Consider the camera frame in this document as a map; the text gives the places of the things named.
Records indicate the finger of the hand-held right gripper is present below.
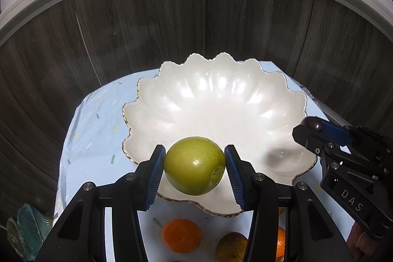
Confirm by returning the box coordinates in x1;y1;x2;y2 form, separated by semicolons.
322;122;393;164
292;124;338;158

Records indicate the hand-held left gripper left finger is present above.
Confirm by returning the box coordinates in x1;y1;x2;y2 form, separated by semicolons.
35;144;166;262

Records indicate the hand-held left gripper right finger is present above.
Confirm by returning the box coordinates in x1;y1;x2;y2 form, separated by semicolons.
224;145;358;262

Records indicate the dark round fruit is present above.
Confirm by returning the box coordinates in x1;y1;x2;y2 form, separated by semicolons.
302;117;323;134

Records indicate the green apple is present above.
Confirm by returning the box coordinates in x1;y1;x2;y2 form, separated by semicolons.
164;136;226;196

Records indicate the small orange mandarin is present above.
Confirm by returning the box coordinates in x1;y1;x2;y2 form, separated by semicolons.
162;219;203;253

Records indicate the yellow-brown fruit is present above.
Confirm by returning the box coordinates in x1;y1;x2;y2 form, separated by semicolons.
215;232;249;262

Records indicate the white scalloped bowl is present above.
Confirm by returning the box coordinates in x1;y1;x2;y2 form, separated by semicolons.
122;53;318;217

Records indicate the large orange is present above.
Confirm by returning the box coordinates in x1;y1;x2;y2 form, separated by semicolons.
275;226;287;261

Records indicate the person's right hand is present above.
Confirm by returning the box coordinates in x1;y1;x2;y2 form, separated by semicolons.
350;219;381;262

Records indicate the light blue tablecloth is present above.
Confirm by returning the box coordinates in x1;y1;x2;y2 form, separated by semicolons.
54;61;353;262

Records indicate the green glass plate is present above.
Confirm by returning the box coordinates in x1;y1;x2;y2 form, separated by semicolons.
6;204;54;262

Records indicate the dark wood cabinet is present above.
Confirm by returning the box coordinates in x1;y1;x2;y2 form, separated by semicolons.
0;0;393;220

